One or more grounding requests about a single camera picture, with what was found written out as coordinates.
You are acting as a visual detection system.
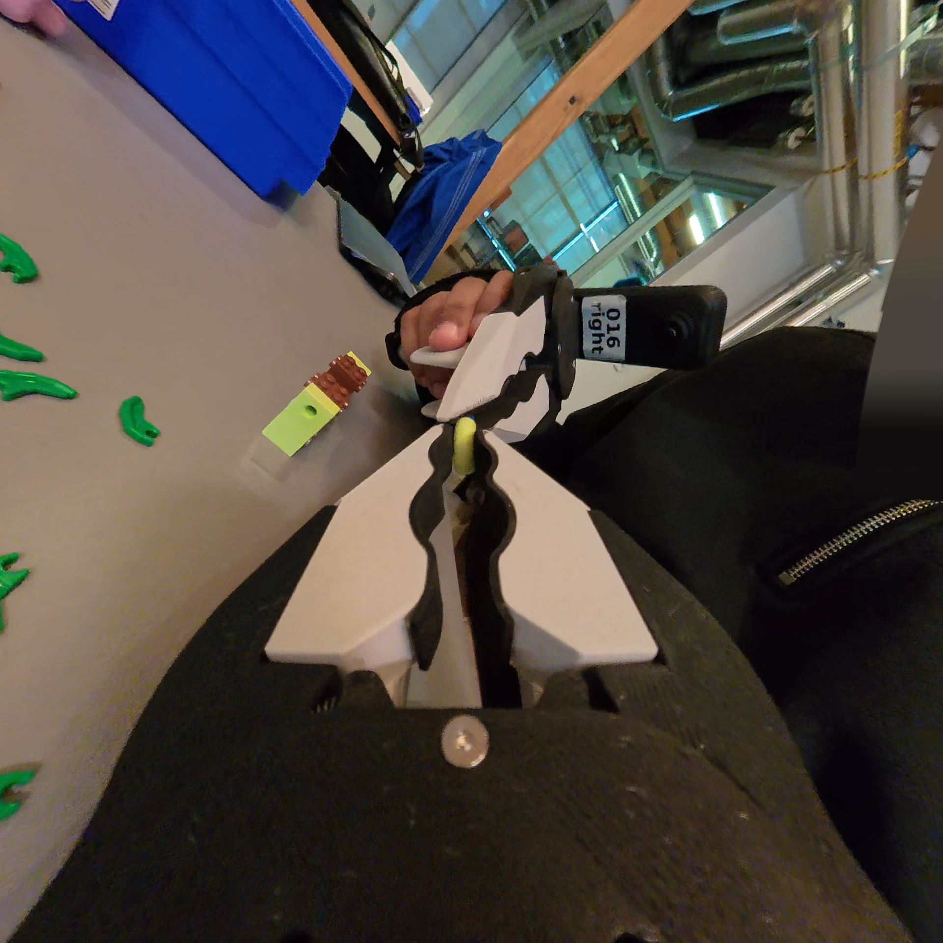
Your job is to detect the blue jacket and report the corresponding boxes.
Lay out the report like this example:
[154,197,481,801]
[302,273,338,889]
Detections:
[385,129,503,285]

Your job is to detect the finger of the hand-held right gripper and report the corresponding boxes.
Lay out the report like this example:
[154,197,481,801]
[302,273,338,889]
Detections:
[437,304,548,424]
[495,377,555,444]

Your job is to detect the scatter of green leaf pieces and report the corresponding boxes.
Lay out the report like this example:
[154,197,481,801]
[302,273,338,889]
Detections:
[0,232,161,822]

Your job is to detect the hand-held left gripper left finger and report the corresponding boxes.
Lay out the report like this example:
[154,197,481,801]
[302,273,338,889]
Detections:
[264,426,452,710]

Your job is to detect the black office chair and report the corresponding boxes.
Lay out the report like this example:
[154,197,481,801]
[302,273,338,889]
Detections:
[309,0,427,218]

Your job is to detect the blue plastic crate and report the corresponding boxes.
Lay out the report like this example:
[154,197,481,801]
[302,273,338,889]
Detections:
[53,0,354,209]

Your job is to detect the grey flat panel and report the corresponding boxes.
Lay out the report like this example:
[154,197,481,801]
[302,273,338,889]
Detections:
[336,186,418,297]

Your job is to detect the brown and lime brick assembly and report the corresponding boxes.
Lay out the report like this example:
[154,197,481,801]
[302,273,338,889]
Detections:
[261,351,372,456]

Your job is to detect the wooden beam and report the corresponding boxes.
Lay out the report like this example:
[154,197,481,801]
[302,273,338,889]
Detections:
[418,0,697,284]

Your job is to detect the person's right hand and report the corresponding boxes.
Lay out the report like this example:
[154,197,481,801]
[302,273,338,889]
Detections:
[401,270,515,400]

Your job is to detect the silver ventilation pipes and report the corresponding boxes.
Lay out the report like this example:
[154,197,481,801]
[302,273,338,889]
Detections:
[611,0,918,347]

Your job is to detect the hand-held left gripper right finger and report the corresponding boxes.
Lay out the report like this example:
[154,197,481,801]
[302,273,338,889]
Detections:
[471,429,658,710]

